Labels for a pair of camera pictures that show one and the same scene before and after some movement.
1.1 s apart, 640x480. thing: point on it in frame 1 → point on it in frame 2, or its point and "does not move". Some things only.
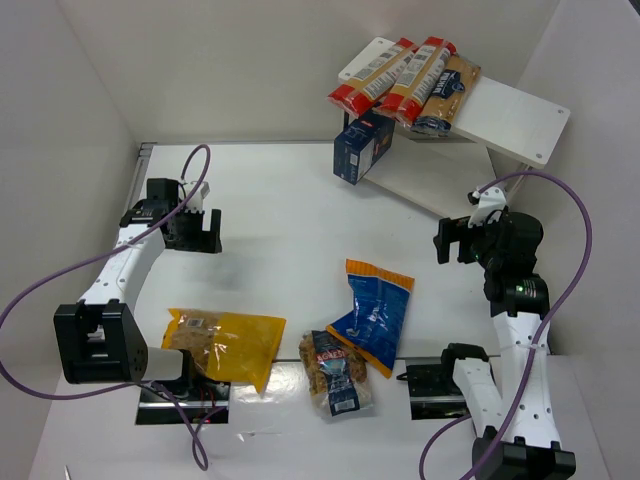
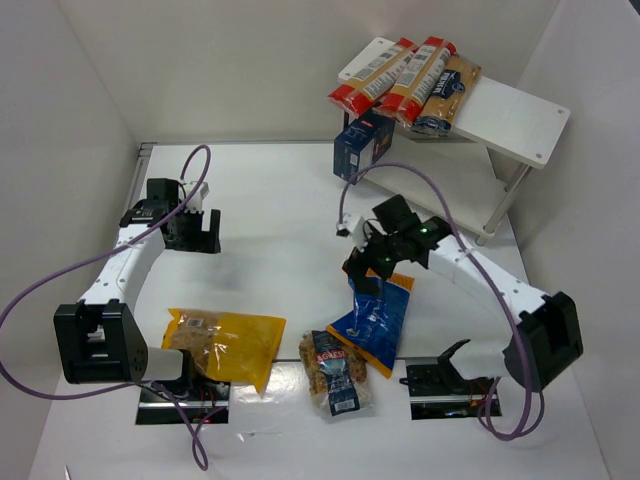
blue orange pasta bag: (374, 325) does not move
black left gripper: (191, 232) does not move
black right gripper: (463, 240) → (370, 257)
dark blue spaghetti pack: (451, 93) does not move
